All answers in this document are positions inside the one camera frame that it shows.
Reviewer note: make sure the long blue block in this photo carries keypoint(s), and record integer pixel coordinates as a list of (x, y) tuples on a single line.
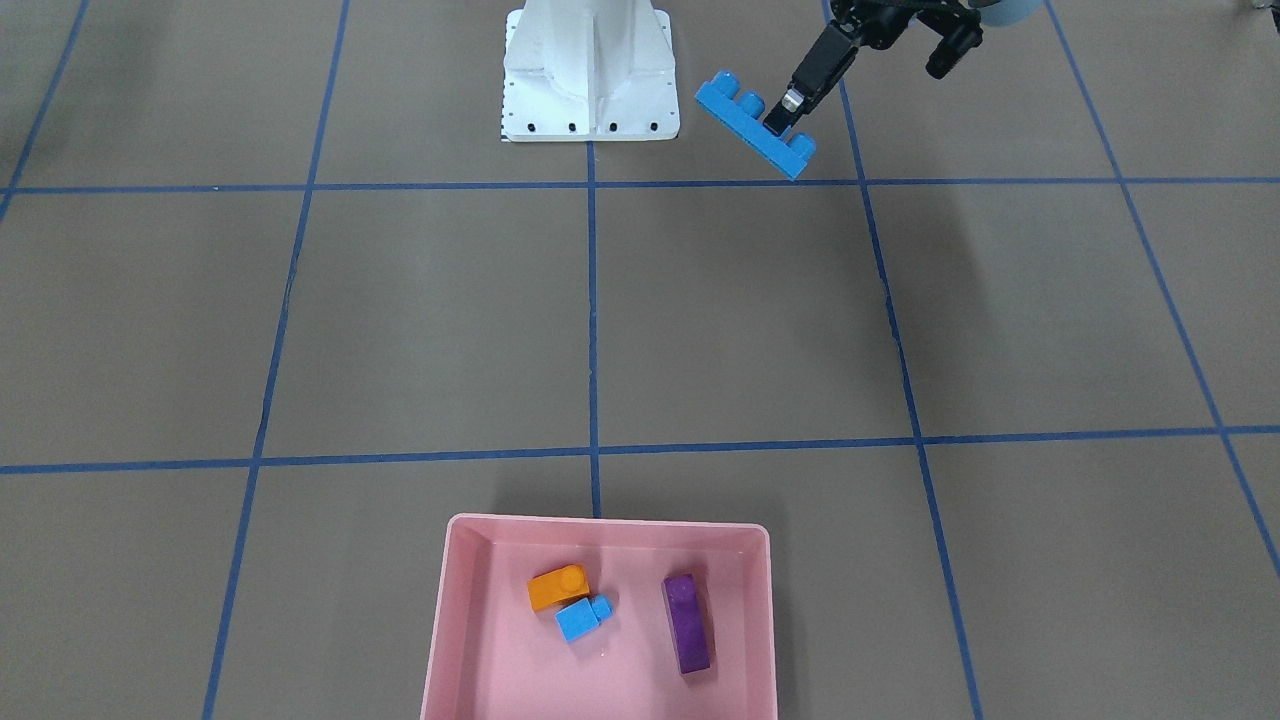
[(742, 113)]

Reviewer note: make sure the purple block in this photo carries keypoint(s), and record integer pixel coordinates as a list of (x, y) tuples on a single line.
[(690, 635)]

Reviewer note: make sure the pink plastic box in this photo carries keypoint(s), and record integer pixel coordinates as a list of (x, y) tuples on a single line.
[(493, 657)]

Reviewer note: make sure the orange block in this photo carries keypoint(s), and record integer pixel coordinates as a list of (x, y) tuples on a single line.
[(556, 587)]

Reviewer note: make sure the white camera stand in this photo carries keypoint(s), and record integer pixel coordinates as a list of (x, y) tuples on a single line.
[(589, 71)]

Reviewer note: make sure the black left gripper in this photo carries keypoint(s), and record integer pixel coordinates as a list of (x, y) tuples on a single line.
[(880, 27)]

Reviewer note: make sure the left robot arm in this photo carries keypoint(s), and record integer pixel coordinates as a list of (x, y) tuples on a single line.
[(993, 13)]

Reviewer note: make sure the small blue block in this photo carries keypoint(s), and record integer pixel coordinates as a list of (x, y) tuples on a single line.
[(582, 617)]

